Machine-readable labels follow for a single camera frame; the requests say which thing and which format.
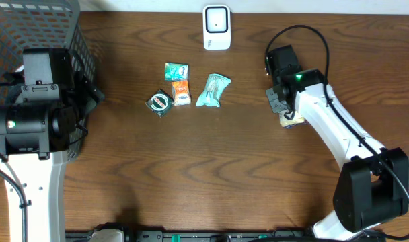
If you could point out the dark green balm box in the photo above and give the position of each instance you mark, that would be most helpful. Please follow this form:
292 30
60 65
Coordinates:
160 103

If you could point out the light green pouch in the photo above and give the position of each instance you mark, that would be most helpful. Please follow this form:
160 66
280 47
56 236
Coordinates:
213 90

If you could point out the teal tissue packet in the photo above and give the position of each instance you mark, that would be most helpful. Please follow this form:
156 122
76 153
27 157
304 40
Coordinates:
176 71

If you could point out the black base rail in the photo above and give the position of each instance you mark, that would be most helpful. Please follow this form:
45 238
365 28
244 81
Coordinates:
234 236

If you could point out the grey plastic shopping basket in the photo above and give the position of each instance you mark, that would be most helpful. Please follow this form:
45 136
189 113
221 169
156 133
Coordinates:
39 24

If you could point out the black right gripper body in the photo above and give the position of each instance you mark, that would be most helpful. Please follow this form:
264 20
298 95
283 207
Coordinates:
275 105

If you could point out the yellow snack chip bag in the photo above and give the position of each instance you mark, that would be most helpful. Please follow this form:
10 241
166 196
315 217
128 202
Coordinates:
290 119

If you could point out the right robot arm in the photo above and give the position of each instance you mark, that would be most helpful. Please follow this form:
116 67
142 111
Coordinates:
373 183

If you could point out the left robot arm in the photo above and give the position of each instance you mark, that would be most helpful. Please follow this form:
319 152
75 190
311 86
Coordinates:
36 132

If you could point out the orange tissue packet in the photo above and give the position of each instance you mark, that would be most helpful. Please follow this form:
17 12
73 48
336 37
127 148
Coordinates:
181 93

